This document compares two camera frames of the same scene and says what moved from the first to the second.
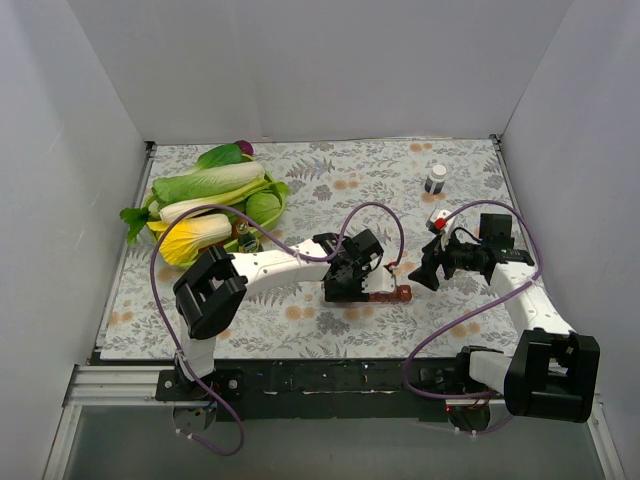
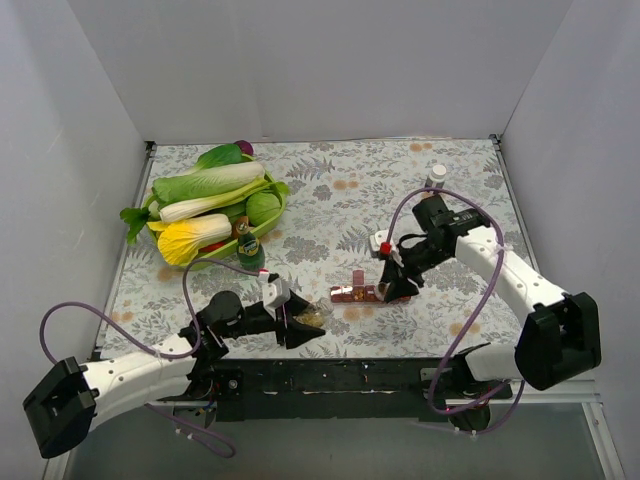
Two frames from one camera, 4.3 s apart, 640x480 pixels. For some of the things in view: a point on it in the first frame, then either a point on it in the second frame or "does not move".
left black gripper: (347, 288) -> (280, 323)
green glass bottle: (247, 242) does not move
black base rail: (294, 390) does not move
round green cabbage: (261, 207) does not move
